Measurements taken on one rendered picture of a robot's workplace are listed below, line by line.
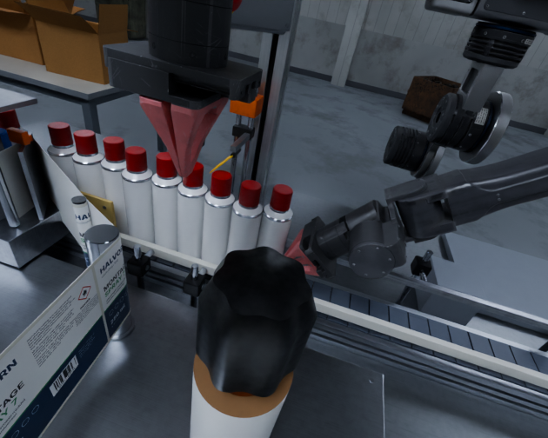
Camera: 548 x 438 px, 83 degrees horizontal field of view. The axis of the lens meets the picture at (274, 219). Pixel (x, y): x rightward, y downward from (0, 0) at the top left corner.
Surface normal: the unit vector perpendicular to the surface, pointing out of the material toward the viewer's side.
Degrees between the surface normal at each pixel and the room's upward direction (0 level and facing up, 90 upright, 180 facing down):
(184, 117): 110
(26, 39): 91
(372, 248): 88
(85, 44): 90
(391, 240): 38
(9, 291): 0
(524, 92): 90
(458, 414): 0
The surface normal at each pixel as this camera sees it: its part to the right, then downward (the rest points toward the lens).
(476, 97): -0.26, 0.52
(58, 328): 0.97, 0.25
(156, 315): 0.18, -0.80
